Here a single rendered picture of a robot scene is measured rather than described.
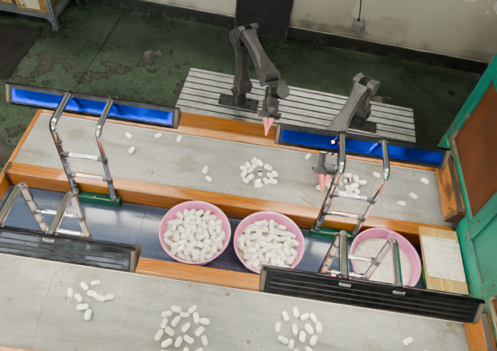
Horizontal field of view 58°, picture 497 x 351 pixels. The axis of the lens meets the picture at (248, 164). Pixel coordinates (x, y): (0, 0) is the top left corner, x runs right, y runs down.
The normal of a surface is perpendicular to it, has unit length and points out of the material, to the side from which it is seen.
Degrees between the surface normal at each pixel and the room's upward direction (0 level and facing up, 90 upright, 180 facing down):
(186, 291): 0
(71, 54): 0
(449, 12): 90
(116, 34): 0
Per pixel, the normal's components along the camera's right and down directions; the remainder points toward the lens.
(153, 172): 0.10, -0.62
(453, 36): -0.16, 0.76
